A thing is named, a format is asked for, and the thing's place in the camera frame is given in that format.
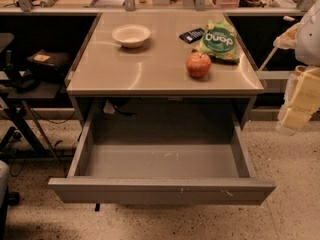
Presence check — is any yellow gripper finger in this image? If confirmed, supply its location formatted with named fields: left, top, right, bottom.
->
left=273, top=23, right=299, bottom=50
left=276, top=66, right=320, bottom=136

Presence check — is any red apple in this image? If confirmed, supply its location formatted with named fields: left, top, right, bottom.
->
left=185, top=52, right=211, bottom=78

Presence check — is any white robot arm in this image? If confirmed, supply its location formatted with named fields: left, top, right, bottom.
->
left=273, top=0, right=320, bottom=136

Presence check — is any open grey top drawer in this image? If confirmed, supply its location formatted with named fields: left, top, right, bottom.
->
left=49, top=99, right=275, bottom=205

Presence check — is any green chip bag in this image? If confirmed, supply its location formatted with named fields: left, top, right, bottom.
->
left=193, top=20, right=240, bottom=64

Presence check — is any dark blue snack packet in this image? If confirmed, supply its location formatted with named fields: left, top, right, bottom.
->
left=179, top=28, right=204, bottom=44

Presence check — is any white bowl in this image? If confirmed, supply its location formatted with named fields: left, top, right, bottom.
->
left=112, top=24, right=151, bottom=48

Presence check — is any grey metal cabinet desk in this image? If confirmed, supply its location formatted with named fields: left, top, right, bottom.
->
left=67, top=10, right=263, bottom=128

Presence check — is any black box with label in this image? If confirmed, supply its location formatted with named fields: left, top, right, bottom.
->
left=27, top=49, right=71, bottom=67

